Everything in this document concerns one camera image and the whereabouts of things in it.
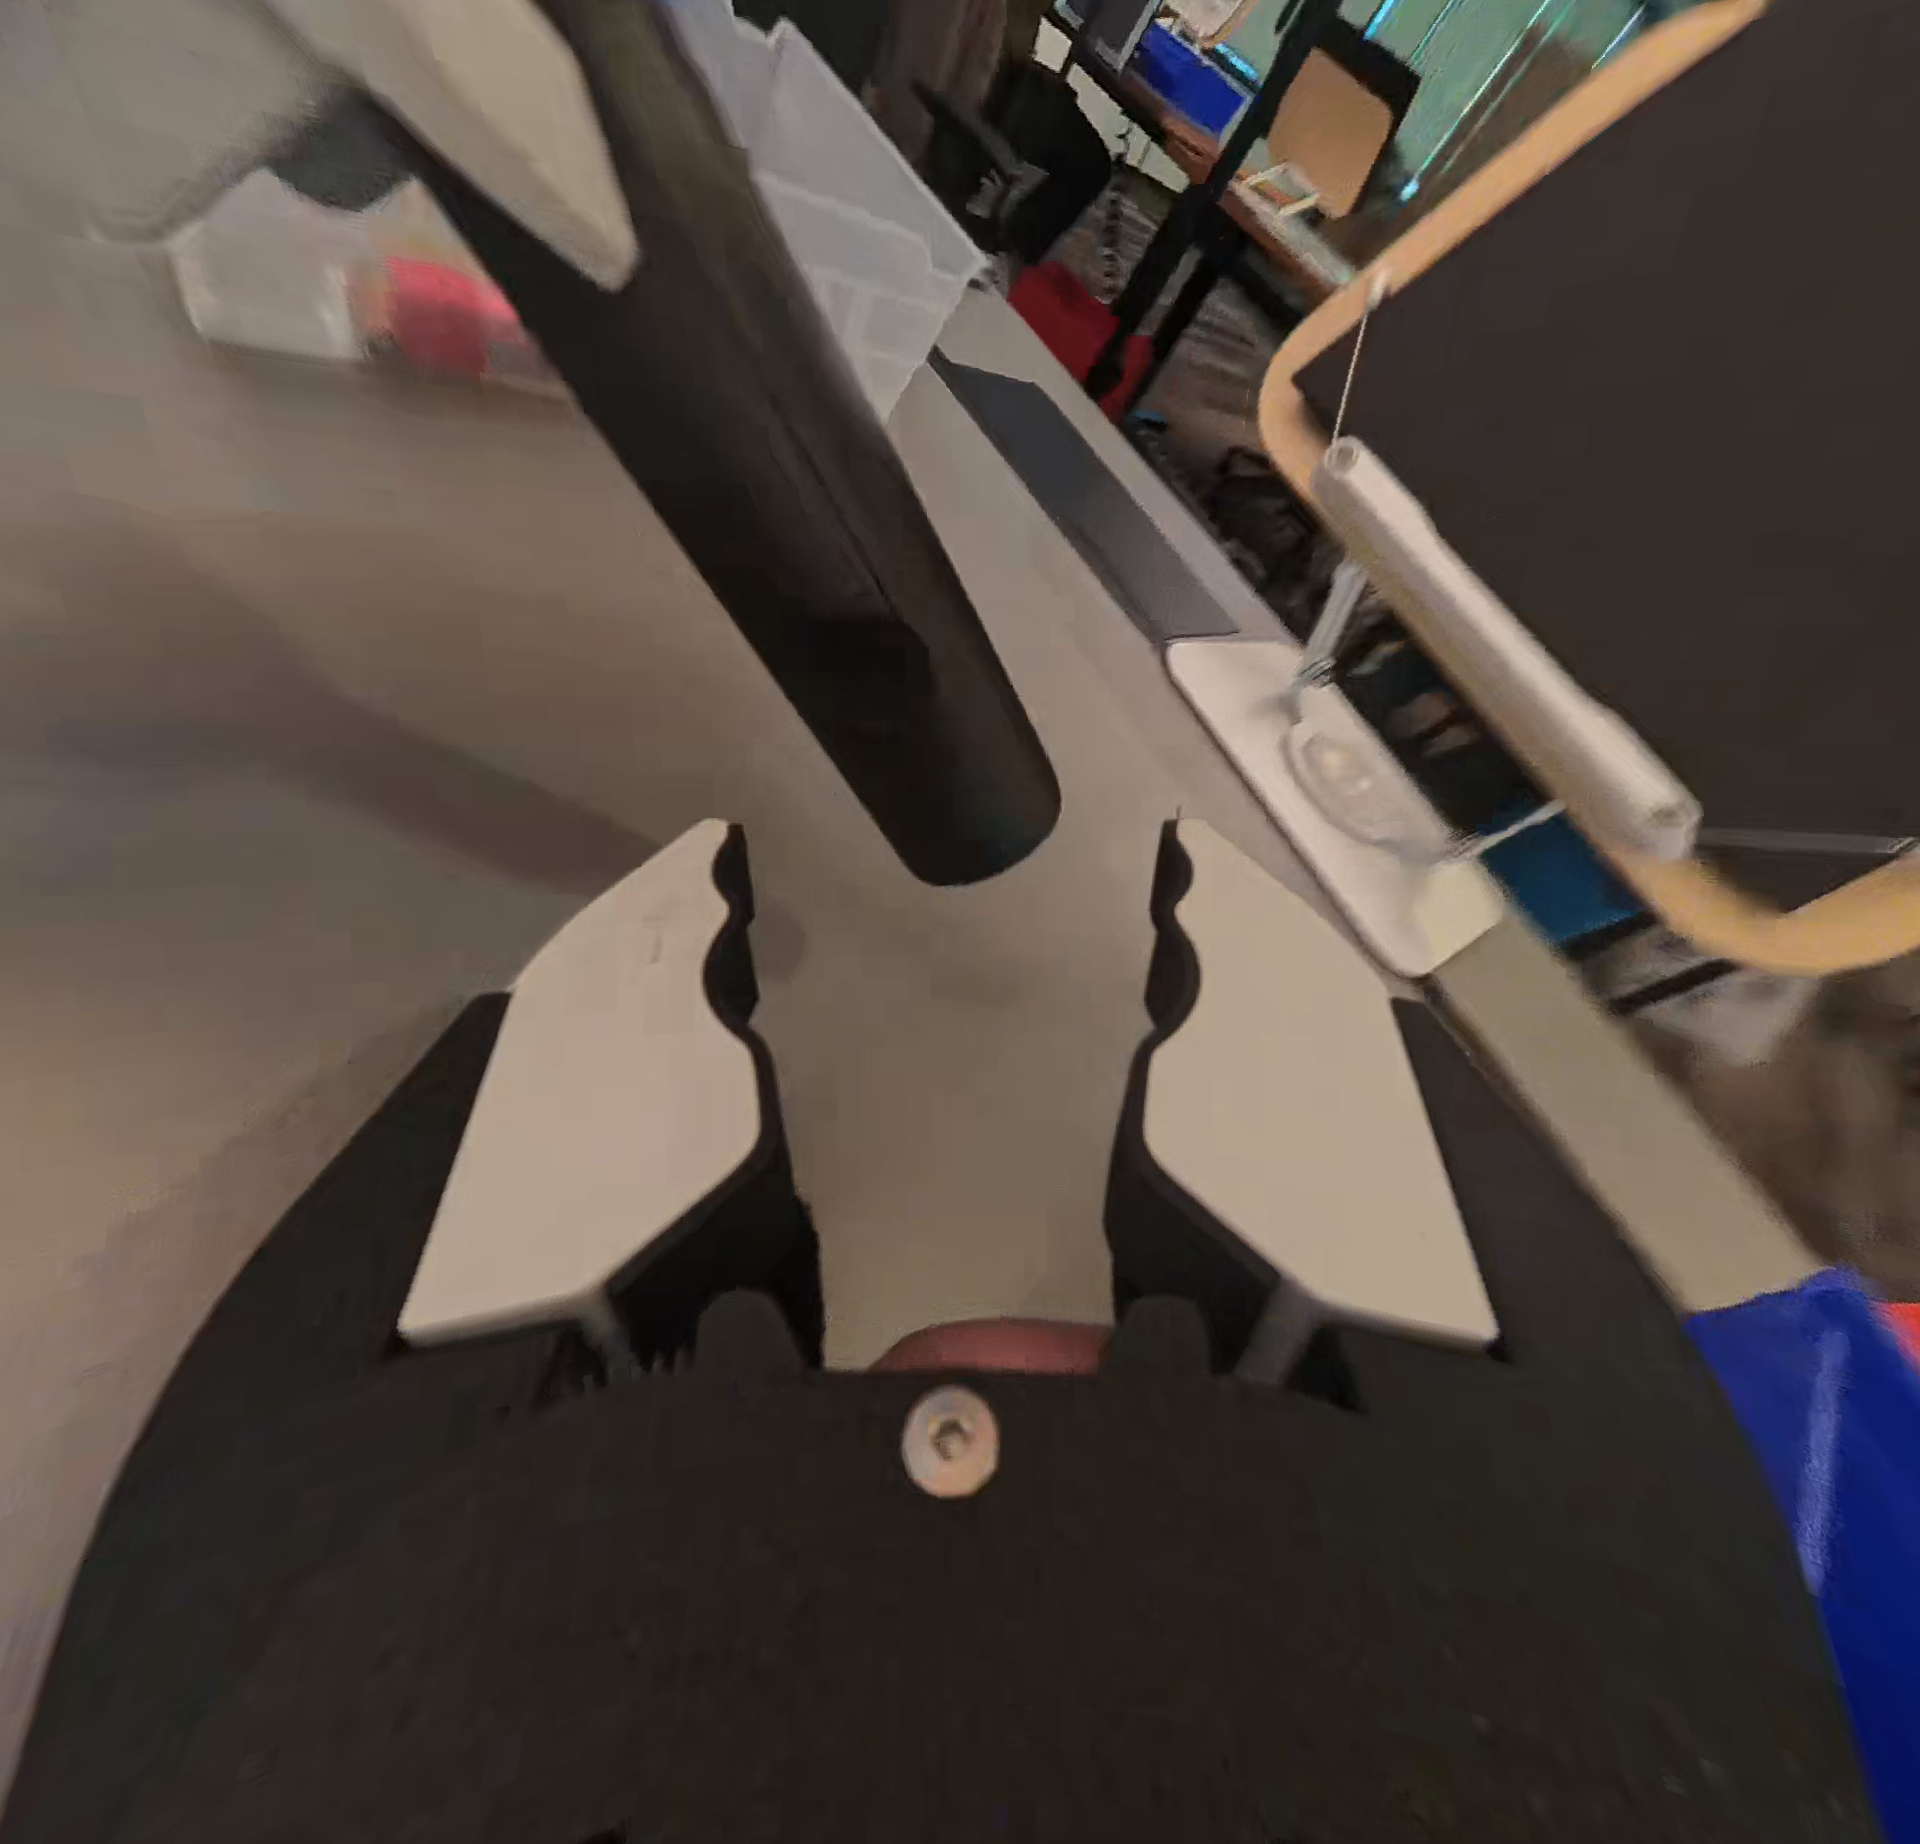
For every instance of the black tripod stand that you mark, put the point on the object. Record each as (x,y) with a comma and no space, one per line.
(1201,195)

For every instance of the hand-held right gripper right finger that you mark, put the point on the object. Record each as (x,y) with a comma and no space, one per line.
(1321,1125)

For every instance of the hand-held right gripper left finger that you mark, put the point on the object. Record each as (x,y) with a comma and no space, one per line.
(600,1125)

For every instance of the grey desk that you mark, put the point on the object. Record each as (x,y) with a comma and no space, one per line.
(375,674)

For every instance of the red bag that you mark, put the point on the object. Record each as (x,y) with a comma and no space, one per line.
(1064,328)

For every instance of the person's right hand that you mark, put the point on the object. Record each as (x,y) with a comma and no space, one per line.
(990,1347)

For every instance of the brown jacket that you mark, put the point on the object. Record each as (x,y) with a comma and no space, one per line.
(945,28)

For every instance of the blue box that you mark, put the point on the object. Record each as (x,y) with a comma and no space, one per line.
(1560,876)

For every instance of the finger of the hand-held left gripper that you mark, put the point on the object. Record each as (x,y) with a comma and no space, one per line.
(451,58)

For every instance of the blue plastic storage bin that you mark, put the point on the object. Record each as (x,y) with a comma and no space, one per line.
(1800,1499)

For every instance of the black camera bar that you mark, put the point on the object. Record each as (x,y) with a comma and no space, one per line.
(750,448)

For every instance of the pink plastic block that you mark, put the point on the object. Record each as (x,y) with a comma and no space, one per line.
(442,314)

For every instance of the clear plastic organizer tray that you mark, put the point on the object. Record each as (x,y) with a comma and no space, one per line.
(854,225)

